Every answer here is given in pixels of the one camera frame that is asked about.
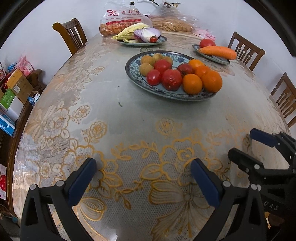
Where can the floral lace tablecloth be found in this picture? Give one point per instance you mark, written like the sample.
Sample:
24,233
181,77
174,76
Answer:
143,143

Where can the white red snack bag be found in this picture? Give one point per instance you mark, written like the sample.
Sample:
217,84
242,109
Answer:
119,15

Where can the clear bag of noodles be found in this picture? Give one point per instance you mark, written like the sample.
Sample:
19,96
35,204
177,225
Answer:
168,18

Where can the wooden chair left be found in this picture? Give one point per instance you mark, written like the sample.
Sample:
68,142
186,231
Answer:
72,33

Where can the small red tomato left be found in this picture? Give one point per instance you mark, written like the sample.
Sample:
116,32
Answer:
153,77

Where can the blue white box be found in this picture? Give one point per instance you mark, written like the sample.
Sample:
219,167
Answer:
7,125

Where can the pink plastic bag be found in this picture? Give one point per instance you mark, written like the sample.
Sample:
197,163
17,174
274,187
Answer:
24,66

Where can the large orange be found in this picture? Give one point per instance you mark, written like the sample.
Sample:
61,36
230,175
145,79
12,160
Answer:
212,81

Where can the pink package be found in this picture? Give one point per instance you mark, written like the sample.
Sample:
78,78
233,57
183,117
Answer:
204,34

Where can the small plate under carrot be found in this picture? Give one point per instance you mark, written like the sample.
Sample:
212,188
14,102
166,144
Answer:
215,59

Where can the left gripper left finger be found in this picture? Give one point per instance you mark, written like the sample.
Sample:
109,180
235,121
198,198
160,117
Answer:
37,221

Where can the green white box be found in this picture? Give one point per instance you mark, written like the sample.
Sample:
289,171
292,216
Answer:
7,99

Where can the cherry tomato on onion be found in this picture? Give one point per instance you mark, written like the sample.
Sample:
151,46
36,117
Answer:
153,39

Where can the brown cardboard box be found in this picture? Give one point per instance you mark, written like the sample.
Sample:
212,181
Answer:
19,85

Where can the large blue patterned plate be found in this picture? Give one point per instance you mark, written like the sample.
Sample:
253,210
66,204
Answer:
132,70

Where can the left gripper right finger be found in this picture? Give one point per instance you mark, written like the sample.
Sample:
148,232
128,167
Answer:
249,222

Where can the purple onion half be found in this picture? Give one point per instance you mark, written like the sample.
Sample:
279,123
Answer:
145,34

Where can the red tomato beside carrot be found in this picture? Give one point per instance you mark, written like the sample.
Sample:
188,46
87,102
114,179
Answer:
206,42

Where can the wooden side cabinet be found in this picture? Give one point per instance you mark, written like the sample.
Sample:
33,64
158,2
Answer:
9,146

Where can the red tomato back right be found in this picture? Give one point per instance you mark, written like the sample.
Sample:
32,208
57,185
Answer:
185,69

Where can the wooden chair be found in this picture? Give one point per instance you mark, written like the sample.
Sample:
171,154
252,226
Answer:
247,52
72,33
286,100

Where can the plate with vegetables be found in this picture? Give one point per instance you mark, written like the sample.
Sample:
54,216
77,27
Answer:
162,39

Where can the red white small box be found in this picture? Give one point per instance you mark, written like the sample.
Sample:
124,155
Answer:
2,74

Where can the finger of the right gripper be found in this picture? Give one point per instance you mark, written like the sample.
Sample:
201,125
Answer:
283,142
254,167

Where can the large orange carrot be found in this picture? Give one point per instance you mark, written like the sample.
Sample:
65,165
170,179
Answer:
219,51

